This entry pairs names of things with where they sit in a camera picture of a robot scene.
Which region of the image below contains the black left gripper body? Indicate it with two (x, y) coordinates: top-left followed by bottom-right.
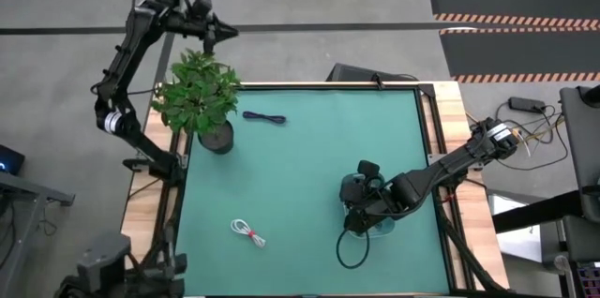
(185, 7), (220, 53)

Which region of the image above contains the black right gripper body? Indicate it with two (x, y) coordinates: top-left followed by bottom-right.
(363, 174), (413, 224)

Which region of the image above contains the green leafy plant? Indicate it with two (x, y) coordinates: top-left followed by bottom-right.
(150, 48), (243, 136)

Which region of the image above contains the teal table mat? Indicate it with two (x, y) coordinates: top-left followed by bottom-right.
(175, 89), (451, 297)

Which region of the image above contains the black plant pot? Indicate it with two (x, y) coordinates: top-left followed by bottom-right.
(197, 119), (235, 156)

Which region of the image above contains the black power adapter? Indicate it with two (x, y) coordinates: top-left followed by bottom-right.
(508, 96), (548, 113)

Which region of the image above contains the black laptop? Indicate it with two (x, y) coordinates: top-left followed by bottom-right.
(0, 143), (27, 176)

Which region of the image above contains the grey metal desk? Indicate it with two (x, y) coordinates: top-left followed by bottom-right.
(0, 171), (76, 285)

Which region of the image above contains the dark grey equipment box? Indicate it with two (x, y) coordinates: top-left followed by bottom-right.
(74, 231), (133, 285)

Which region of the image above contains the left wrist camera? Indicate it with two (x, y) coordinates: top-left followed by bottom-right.
(190, 0), (214, 19)

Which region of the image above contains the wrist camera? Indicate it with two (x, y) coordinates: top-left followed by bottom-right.
(190, 0), (214, 19)
(357, 159), (382, 181)

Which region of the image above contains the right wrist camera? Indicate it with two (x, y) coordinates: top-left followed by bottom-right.
(357, 159), (382, 181)

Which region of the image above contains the dark blue coiled cable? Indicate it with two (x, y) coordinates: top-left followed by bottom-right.
(242, 110), (288, 126)

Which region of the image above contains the black cable conduit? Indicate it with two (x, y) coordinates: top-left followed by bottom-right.
(433, 185), (510, 295)

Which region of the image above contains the white cable with red tie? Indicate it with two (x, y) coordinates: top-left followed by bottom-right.
(230, 217), (267, 249)

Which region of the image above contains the black floor cable tangle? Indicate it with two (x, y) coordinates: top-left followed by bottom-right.
(494, 100), (571, 172)

